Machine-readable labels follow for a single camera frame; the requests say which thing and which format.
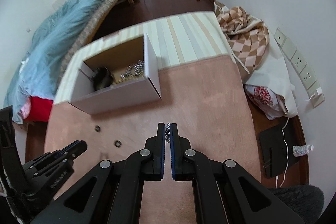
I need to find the black flat case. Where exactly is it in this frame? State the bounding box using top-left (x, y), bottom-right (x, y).
top-left (259, 124), bottom-right (299, 178)

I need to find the striped table cloth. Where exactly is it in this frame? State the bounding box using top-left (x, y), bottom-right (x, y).
top-left (54, 11), bottom-right (233, 105)

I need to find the white charger plug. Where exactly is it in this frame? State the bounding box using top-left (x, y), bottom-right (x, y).
top-left (310, 87), bottom-right (323, 99)

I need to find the white charging cable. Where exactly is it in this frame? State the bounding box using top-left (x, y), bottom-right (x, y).
top-left (275, 96), bottom-right (316, 189)

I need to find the small silver charm bracelet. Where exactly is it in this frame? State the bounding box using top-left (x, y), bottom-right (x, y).
top-left (164, 122), bottom-right (172, 142)

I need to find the checkered mattress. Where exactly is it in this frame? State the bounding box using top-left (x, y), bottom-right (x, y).
top-left (57, 0), bottom-right (119, 85)

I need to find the red white patterned bag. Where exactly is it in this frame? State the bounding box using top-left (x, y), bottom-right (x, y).
top-left (244, 85), bottom-right (288, 120)

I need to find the white plastic bottle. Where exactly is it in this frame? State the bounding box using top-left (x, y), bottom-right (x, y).
top-left (293, 144), bottom-right (314, 157)

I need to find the black smart band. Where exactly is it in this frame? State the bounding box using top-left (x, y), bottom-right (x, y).
top-left (92, 67), bottom-right (114, 91)

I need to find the thick silver chain bracelet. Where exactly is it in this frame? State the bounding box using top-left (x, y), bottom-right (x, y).
top-left (124, 60), bottom-right (145, 79)

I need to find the white cardboard box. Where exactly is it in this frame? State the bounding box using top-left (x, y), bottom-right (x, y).
top-left (70, 34), bottom-right (162, 115)

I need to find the white wall socket strip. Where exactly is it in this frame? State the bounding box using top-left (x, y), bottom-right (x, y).
top-left (273, 28), bottom-right (325, 108)

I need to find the red bed sheet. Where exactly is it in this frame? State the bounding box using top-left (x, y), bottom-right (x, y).
top-left (24, 97), bottom-right (54, 122)

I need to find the light blue duvet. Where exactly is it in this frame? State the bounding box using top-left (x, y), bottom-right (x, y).
top-left (3, 0), bottom-right (106, 124)

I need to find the checkered beige blanket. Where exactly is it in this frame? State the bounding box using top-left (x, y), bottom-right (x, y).
top-left (214, 1), bottom-right (270, 79)

